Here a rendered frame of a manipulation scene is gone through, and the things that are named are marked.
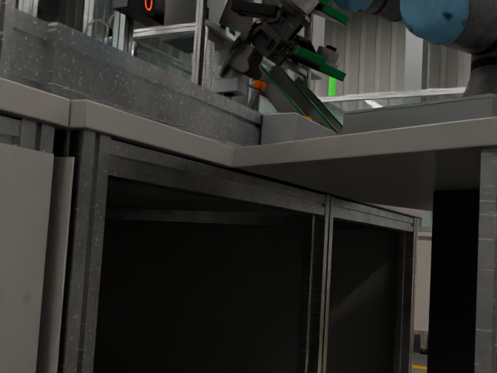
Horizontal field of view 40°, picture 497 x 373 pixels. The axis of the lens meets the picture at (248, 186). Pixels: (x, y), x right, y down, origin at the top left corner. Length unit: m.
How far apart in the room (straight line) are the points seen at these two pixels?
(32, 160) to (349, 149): 0.36
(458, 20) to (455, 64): 9.27
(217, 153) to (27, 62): 0.29
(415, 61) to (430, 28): 8.25
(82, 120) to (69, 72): 0.12
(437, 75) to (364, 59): 1.20
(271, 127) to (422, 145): 0.53
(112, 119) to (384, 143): 0.30
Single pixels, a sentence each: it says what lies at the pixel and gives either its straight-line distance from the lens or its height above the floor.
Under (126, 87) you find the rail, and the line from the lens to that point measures 0.92.
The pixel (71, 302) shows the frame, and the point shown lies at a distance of 0.74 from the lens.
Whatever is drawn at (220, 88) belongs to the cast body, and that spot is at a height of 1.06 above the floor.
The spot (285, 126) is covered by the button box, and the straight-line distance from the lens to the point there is 1.23.
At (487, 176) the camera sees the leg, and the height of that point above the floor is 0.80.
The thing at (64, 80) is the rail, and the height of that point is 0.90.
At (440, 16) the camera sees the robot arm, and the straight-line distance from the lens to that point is 1.12.
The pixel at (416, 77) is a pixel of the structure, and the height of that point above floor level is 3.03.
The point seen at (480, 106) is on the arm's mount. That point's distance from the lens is 1.04.
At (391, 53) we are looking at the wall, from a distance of 10.76.
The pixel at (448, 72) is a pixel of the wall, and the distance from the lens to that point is 10.38.
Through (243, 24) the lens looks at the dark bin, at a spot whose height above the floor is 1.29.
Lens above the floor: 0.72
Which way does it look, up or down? 5 degrees up
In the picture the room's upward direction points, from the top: 3 degrees clockwise
